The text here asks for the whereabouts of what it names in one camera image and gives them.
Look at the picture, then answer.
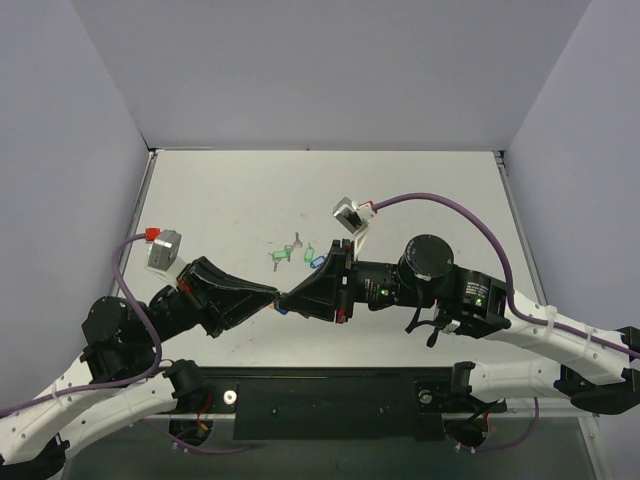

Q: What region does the grey key top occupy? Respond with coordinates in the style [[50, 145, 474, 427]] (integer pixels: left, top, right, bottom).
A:
[[293, 232, 304, 249]]

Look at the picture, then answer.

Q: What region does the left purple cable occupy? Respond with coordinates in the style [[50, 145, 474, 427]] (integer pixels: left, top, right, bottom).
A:
[[0, 228, 164, 416]]

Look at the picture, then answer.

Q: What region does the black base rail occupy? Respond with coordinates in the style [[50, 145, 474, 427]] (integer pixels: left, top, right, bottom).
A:
[[149, 367, 501, 444]]

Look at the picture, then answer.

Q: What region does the green key tag left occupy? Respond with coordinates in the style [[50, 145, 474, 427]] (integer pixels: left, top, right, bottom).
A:
[[270, 250, 291, 263]]

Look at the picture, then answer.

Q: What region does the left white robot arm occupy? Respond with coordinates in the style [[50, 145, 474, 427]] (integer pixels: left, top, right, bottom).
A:
[[1, 257, 279, 479]]

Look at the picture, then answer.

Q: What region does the grey key by green tag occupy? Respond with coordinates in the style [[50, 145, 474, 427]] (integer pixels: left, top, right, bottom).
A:
[[284, 244, 294, 262]]

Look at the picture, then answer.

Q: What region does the blue clear key tag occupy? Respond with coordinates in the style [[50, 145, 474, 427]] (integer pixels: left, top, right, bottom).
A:
[[309, 255, 326, 269]]

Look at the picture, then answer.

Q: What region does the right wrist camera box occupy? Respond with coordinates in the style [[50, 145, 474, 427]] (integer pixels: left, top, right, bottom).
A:
[[332, 197, 376, 236]]

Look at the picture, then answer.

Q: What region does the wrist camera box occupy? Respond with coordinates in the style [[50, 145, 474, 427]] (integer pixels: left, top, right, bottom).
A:
[[332, 197, 376, 236], [144, 227, 182, 274]]

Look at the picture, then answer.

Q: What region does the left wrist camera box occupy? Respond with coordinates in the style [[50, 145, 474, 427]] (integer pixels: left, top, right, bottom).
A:
[[144, 227, 182, 274]]

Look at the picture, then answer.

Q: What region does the green key tag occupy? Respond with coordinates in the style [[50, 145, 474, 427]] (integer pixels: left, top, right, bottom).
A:
[[270, 250, 291, 263], [303, 244, 315, 264]]

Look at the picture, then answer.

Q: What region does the green key tag right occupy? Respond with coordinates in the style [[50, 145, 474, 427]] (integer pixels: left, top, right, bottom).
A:
[[303, 244, 315, 264]]

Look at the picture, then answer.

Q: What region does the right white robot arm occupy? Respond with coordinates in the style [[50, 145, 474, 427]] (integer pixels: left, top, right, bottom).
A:
[[277, 235, 639, 415]]

